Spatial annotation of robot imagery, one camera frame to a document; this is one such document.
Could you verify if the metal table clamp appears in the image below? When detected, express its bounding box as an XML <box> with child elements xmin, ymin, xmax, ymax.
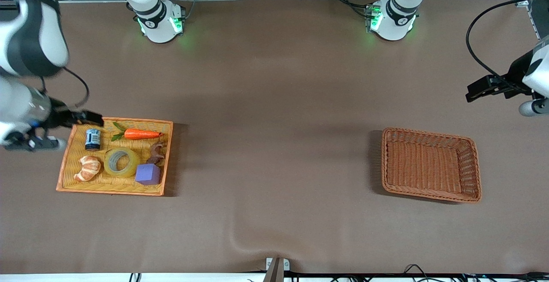
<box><xmin>262</xmin><ymin>257</ymin><xmax>290</xmax><ymax>282</ymax></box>

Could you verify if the toy croissant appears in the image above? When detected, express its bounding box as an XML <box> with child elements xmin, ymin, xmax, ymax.
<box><xmin>73</xmin><ymin>155</ymin><xmax>102</xmax><ymax>183</ymax></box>

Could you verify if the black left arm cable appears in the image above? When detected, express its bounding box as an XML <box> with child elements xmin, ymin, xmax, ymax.
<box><xmin>466</xmin><ymin>0</ymin><xmax>549</xmax><ymax>86</ymax></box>

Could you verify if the yellow wicker tray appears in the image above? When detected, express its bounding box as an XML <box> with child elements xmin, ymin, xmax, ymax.
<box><xmin>56</xmin><ymin>117</ymin><xmax>174</xmax><ymax>197</ymax></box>

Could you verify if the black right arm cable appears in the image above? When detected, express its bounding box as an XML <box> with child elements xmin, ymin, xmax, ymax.
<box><xmin>63</xmin><ymin>67</ymin><xmax>90</xmax><ymax>108</ymax></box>

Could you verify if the yellow tape roll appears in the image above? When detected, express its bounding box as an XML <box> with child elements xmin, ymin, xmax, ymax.
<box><xmin>103</xmin><ymin>147</ymin><xmax>141</xmax><ymax>178</ymax></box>

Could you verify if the orange toy carrot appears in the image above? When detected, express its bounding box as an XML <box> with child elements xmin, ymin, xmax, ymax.
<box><xmin>110</xmin><ymin>121</ymin><xmax>164</xmax><ymax>142</ymax></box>

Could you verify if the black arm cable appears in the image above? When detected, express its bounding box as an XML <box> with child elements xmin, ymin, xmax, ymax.
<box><xmin>466</xmin><ymin>0</ymin><xmax>549</xmax><ymax>86</ymax></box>
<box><xmin>63</xmin><ymin>67</ymin><xmax>90</xmax><ymax>108</ymax></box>

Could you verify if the small blue can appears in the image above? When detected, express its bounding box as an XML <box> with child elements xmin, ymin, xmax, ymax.
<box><xmin>84</xmin><ymin>128</ymin><xmax>102</xmax><ymax>152</ymax></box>

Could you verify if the brown toy horse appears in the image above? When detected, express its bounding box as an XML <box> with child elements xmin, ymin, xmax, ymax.
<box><xmin>145</xmin><ymin>141</ymin><xmax>166</xmax><ymax>165</ymax></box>

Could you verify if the brown wicker basket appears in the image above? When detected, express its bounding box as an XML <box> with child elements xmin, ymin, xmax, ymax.
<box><xmin>381</xmin><ymin>127</ymin><xmax>483</xmax><ymax>204</ymax></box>

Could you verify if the purple cube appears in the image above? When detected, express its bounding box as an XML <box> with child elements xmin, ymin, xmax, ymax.
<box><xmin>134</xmin><ymin>163</ymin><xmax>162</xmax><ymax>186</ymax></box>

